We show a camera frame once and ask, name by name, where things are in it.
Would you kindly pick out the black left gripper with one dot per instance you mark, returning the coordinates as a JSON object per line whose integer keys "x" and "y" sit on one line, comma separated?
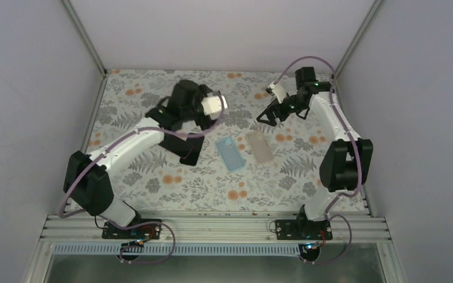
{"x": 206, "y": 123}

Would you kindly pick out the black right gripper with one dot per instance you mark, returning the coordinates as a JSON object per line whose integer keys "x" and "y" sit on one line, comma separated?
{"x": 269, "y": 110}

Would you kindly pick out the cream phone case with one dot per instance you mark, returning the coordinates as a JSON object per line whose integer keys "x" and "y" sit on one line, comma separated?
{"x": 259, "y": 147}

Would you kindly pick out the phone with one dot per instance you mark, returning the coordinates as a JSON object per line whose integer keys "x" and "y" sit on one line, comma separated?
{"x": 230, "y": 154}

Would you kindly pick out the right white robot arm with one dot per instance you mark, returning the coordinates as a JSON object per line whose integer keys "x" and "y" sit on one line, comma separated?
{"x": 345, "y": 165}

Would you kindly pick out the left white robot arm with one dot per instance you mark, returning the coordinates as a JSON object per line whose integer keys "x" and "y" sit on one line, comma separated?
{"x": 176, "y": 119}

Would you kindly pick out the floral patterned table mat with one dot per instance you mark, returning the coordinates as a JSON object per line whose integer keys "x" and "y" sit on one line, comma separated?
{"x": 156, "y": 180}

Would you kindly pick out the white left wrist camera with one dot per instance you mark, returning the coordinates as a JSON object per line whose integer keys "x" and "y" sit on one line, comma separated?
{"x": 214, "y": 105}

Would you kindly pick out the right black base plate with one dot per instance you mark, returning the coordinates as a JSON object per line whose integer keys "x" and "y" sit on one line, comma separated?
{"x": 294, "y": 230}

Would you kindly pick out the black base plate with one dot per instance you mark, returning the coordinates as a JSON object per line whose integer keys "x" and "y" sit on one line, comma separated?
{"x": 145, "y": 229}
{"x": 294, "y": 230}

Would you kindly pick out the aluminium front rail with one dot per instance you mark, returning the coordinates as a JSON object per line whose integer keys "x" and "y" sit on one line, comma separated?
{"x": 189, "y": 228}

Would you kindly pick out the aluminium frame left rail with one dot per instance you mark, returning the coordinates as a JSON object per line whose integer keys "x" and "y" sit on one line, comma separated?
{"x": 81, "y": 72}

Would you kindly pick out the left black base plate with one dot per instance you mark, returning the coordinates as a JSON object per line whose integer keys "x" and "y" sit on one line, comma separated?
{"x": 145, "y": 229}

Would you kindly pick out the white slotted cable duct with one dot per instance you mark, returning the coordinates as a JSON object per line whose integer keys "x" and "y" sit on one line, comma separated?
{"x": 181, "y": 249}

